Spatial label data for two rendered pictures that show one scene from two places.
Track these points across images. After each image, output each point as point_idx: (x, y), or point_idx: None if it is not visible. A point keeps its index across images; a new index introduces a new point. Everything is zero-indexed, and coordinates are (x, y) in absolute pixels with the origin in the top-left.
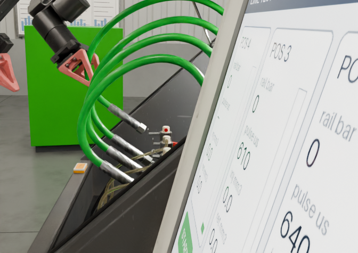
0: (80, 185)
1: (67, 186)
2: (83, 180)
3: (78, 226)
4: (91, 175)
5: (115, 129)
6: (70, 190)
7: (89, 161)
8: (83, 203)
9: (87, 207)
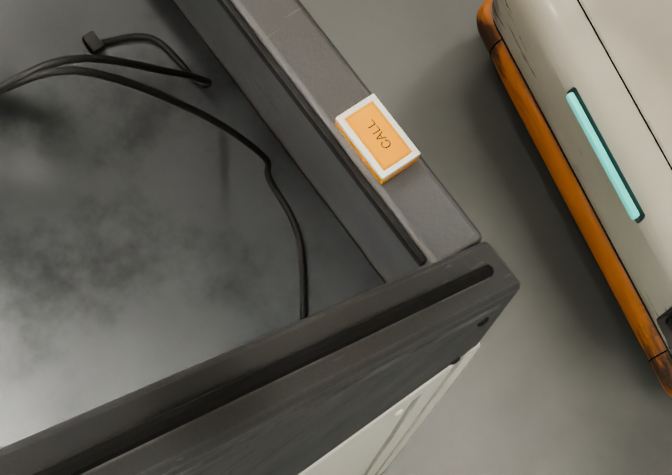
0: (251, 33)
1: None
2: (282, 75)
3: (223, 53)
4: (405, 258)
5: (359, 295)
6: None
7: (434, 247)
8: (290, 128)
9: (325, 196)
